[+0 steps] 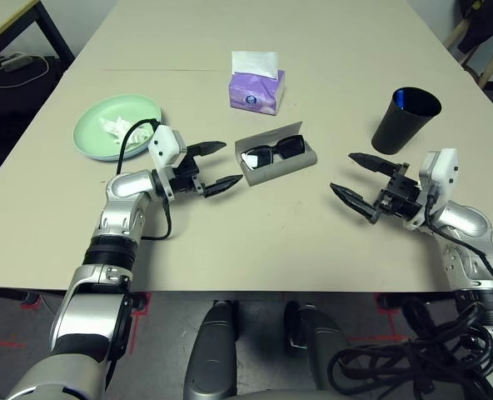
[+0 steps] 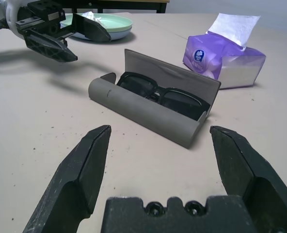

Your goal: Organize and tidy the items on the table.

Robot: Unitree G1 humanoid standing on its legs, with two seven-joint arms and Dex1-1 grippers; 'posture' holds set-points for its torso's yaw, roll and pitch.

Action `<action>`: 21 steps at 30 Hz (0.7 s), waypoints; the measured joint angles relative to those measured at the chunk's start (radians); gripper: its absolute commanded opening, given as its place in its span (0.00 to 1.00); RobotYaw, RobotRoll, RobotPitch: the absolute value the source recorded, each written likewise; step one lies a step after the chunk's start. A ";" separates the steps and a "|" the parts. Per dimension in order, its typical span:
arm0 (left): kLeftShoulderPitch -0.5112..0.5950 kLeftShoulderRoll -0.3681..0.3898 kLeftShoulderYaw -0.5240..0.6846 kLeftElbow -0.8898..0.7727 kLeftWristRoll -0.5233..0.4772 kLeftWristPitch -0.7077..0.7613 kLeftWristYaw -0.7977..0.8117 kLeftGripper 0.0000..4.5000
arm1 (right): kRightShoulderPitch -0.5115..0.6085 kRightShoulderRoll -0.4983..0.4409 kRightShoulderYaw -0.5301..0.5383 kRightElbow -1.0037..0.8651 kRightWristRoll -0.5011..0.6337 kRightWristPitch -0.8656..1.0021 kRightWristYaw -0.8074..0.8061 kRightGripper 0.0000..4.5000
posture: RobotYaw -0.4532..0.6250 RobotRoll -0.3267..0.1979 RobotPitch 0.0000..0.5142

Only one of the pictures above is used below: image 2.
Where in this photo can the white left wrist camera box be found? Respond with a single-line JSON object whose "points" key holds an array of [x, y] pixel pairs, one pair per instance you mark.
{"points": [[11, 14]]}

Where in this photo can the white tissue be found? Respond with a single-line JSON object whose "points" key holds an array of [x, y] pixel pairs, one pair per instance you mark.
{"points": [[91, 16]]}

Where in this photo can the light green plate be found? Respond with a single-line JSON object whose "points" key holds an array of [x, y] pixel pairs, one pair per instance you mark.
{"points": [[116, 21]]}

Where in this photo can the grey glasses case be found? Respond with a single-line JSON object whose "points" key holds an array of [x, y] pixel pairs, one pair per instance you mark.
{"points": [[138, 111]]}

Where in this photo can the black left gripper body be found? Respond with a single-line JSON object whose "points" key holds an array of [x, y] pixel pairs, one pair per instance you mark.
{"points": [[49, 14]]}

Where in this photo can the purple tissue pack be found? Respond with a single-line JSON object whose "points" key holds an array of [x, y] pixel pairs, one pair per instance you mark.
{"points": [[206, 55]]}

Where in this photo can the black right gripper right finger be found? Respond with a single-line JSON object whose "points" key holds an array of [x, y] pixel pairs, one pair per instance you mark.
{"points": [[245, 170]]}

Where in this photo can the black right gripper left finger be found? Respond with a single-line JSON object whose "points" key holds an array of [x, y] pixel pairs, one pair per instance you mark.
{"points": [[70, 182]]}

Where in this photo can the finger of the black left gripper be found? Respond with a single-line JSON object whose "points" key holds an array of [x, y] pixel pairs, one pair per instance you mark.
{"points": [[90, 30], [51, 49]]}

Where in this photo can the wooden side table black frame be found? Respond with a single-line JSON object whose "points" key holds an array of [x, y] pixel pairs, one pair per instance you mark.
{"points": [[133, 3]]}

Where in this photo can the black sunglasses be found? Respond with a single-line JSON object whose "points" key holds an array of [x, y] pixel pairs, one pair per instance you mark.
{"points": [[175, 98]]}

